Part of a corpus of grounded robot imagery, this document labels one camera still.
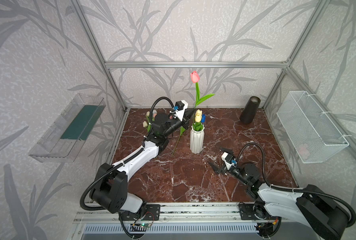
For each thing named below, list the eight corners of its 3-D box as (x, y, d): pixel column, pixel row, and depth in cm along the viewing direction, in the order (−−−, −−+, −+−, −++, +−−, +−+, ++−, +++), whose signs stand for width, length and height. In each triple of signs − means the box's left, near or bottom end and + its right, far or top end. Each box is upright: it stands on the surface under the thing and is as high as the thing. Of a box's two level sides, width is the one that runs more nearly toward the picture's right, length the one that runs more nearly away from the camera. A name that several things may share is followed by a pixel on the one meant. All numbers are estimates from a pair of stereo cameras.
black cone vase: (240, 123, 113) (249, 103, 98) (238, 115, 118) (246, 96, 103) (252, 123, 114) (262, 103, 98) (249, 115, 118) (259, 96, 103)
